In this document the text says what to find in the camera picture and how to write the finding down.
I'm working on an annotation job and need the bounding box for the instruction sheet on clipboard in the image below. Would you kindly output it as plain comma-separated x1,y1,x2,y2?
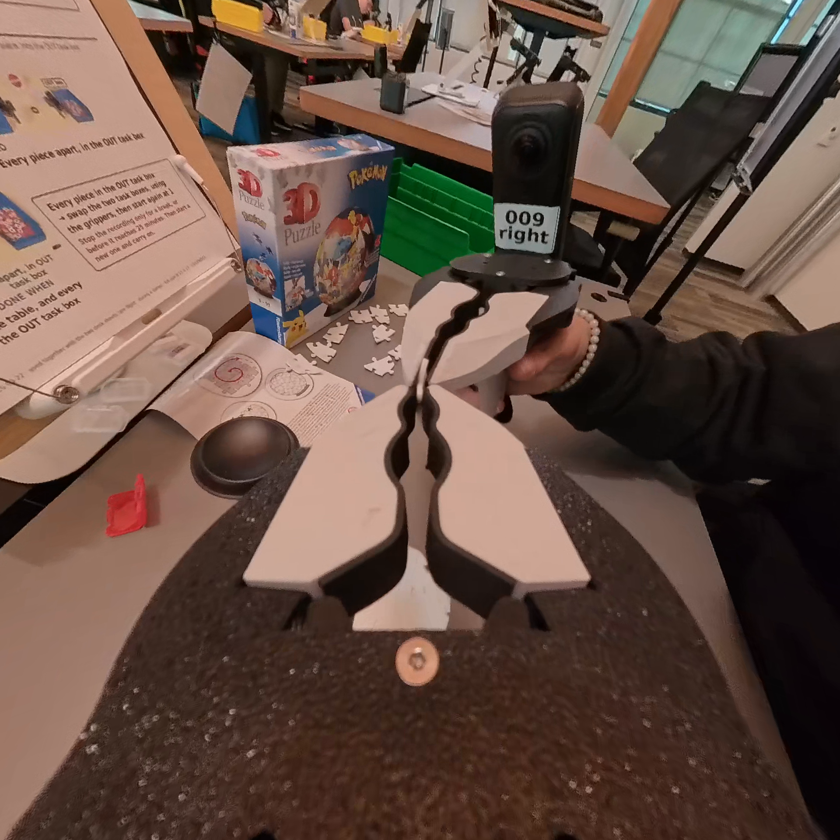
0,0,253,460

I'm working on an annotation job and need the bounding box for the wood-edged grey table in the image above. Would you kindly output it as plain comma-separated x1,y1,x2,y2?
298,69,670,224
495,0,611,37

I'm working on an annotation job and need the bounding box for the black office chair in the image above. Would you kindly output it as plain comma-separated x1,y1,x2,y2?
564,82,769,296

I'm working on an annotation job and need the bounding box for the white sheet holder bar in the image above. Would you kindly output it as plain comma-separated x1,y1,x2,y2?
16,154,250,421

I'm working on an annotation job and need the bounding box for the blue plastic bin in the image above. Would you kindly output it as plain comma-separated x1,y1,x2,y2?
199,98,262,144

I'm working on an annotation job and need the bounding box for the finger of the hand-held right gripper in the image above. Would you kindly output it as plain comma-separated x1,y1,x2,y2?
427,289,550,395
399,282,484,389

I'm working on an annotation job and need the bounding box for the stack of white papers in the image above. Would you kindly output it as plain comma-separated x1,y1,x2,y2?
420,77,501,126

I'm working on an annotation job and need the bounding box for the person's right forearm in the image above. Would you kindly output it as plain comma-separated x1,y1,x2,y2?
538,316,840,483

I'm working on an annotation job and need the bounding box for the long wooden desk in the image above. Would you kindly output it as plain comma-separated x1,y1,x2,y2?
197,13,421,63

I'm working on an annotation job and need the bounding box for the white paper sheet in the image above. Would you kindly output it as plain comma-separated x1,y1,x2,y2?
196,42,253,135

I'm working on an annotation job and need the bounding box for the red plastic case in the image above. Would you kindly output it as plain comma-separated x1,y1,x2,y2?
105,474,148,538

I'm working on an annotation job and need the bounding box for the folded puzzle instruction leaflet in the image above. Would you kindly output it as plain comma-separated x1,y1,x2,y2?
147,331,375,447

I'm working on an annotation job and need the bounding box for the white cardboard tray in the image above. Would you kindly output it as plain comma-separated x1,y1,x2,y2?
0,322,214,485

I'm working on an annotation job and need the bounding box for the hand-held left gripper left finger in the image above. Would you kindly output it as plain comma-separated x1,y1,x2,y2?
243,386,418,616

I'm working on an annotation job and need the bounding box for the black round puzzle stand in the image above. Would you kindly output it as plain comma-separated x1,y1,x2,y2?
190,416,299,500

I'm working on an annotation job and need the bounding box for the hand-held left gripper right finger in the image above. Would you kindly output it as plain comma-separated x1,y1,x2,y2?
422,386,592,619

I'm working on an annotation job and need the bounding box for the pile of puzzle pieces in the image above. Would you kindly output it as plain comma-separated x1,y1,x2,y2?
289,302,411,379

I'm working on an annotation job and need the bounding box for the partly built white puzzle ball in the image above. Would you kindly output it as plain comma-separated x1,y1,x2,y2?
353,545,452,632

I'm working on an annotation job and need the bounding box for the green plastic bin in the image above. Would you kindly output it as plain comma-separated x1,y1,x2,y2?
381,161,496,277

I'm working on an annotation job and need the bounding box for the blue puzzle box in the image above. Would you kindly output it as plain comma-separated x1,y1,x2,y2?
226,134,395,349

